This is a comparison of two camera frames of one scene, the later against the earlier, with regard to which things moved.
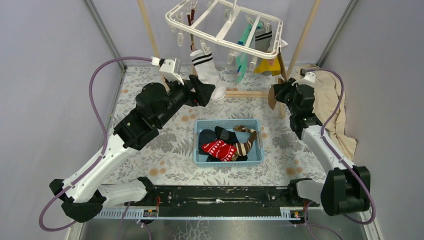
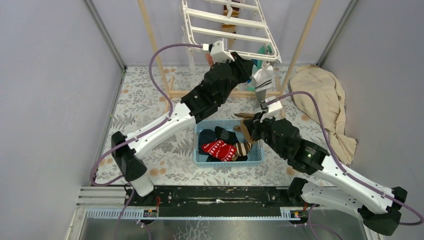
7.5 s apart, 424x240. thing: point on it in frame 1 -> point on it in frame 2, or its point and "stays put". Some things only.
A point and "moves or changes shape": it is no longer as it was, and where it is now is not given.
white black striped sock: x=204 y=64 -> x=263 y=83
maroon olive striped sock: x=190 y=20 -> x=230 y=28
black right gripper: x=280 y=89 -> x=254 y=125
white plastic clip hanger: x=229 y=26 moves or changes shape
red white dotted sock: x=220 y=150 stays put
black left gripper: x=203 y=91 -> x=241 y=66
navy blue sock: x=205 y=135 stays put
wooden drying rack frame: x=238 y=94 stays put
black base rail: x=218 y=201 stays put
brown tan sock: x=271 y=99 -> x=242 y=128
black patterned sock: x=227 y=137 stays put
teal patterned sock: x=241 y=60 -> x=257 y=63
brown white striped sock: x=243 y=148 stays put
